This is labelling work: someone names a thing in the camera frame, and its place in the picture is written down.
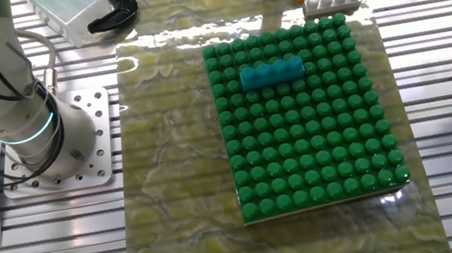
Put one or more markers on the green studded baseplate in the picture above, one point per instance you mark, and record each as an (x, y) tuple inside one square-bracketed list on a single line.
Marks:
[(303, 146)]

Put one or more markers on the teal four-stud block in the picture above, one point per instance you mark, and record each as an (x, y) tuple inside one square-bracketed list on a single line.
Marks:
[(272, 73)]

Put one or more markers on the green marble pattern mat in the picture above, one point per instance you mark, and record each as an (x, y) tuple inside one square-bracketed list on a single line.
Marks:
[(179, 175)]

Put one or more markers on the white four-stud block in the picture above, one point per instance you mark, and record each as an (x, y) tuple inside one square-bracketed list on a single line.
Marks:
[(331, 2)]

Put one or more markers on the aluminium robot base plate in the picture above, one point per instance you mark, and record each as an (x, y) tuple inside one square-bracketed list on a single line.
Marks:
[(99, 166)]

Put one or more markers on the translucent plastic box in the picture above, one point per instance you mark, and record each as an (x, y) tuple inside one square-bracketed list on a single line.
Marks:
[(74, 14)]

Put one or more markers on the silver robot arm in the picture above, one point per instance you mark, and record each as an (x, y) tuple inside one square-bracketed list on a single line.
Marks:
[(71, 134)]

